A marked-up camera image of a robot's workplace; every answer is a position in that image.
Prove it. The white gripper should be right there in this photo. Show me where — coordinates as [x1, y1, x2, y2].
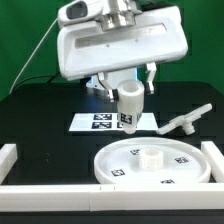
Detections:
[57, 6, 188, 102]

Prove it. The white round table top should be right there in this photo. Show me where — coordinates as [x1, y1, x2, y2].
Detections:
[94, 137, 211, 185]

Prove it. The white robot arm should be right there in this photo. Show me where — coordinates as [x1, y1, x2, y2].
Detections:
[57, 0, 188, 101]

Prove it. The white marker sheet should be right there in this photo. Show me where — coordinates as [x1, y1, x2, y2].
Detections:
[69, 113, 158, 132]

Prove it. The white table base part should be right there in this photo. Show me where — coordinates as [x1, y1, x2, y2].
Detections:
[156, 103, 212, 135]

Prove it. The black cable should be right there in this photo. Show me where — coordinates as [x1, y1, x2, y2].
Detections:
[13, 73, 63, 92]

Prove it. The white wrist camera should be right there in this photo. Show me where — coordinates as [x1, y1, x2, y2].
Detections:
[57, 0, 106, 28]

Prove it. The white cable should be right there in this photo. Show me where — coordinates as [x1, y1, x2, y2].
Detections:
[8, 18, 59, 95]

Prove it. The white right fence wall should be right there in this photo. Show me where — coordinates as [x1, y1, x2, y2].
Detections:
[201, 141, 224, 183]

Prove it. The white fence wall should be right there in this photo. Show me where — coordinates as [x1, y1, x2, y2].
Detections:
[201, 141, 224, 183]
[0, 144, 18, 185]
[0, 183, 224, 212]

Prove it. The white front fence wall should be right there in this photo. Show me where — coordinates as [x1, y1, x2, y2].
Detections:
[0, 183, 224, 212]

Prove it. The white left fence wall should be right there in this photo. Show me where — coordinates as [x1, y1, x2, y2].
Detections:
[0, 144, 18, 185]

